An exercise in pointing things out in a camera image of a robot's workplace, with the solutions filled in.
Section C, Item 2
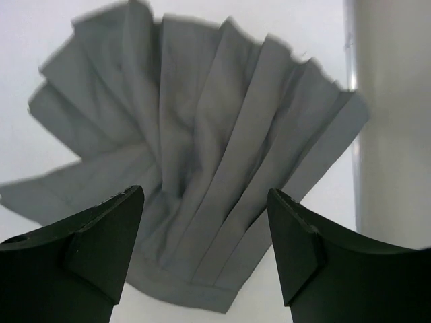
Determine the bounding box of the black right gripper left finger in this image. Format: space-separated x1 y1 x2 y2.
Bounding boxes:
1 186 145 323

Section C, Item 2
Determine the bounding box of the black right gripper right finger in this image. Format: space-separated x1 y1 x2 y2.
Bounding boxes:
267 189 430 323

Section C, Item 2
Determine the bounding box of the grey pleated skirt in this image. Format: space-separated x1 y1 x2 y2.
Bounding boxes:
1 1 368 313

